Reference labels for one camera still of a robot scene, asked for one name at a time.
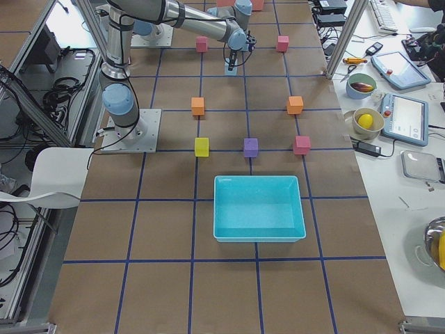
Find green bowl with eggplant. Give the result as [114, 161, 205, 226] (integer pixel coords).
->
[346, 73, 377, 100]

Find light blue block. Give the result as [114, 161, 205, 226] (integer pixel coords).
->
[224, 63, 237, 77]

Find pink block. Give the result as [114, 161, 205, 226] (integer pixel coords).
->
[293, 136, 312, 155]
[195, 35, 209, 54]
[275, 35, 289, 53]

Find pink block far right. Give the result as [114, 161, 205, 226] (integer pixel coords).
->
[275, 35, 289, 53]

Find purple block near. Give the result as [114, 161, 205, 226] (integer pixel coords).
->
[243, 138, 259, 158]

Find turquoise plastic tray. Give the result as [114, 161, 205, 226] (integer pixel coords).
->
[213, 175, 307, 243]

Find teach pendant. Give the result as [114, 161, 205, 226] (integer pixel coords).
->
[380, 93, 429, 147]
[371, 51, 431, 90]

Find orange block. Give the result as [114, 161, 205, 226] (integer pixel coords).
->
[191, 97, 205, 116]
[286, 96, 304, 115]

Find white chair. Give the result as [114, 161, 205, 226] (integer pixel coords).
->
[1, 147, 93, 209]

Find beige bowl with lemon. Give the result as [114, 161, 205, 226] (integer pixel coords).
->
[352, 108, 385, 140]

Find scissors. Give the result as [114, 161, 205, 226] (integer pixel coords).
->
[341, 64, 357, 82]

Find yellow block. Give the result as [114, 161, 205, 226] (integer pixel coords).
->
[194, 137, 209, 157]

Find teach pendant far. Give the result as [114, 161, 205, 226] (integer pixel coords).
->
[371, 51, 431, 90]

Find teach pendant near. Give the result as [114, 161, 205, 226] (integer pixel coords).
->
[380, 93, 429, 147]

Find white keyboard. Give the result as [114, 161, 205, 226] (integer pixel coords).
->
[368, 0, 398, 33]

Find metal bowl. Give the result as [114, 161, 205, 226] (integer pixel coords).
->
[414, 216, 444, 273]

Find orange block right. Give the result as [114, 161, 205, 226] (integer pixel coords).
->
[286, 96, 304, 115]

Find black power adapter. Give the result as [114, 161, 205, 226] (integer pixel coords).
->
[353, 141, 381, 157]

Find aluminium frame post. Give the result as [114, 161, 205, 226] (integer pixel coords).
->
[325, 0, 368, 79]

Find orange block left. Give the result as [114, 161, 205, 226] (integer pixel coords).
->
[191, 97, 205, 116]

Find pink block near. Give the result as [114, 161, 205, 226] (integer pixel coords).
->
[293, 136, 312, 155]

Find pink block far left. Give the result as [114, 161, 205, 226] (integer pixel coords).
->
[195, 35, 209, 54]

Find orange handled tool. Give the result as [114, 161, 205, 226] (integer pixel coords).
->
[342, 57, 368, 65]

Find grey kitchen scale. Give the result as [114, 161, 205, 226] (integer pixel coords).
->
[400, 150, 444, 184]

